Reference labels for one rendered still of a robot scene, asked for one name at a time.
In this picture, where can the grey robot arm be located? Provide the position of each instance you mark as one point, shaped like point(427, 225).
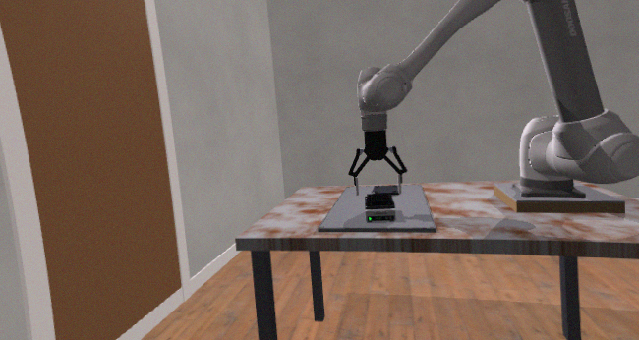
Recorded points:
point(584, 142)

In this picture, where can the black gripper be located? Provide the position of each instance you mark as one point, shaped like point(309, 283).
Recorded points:
point(376, 149)

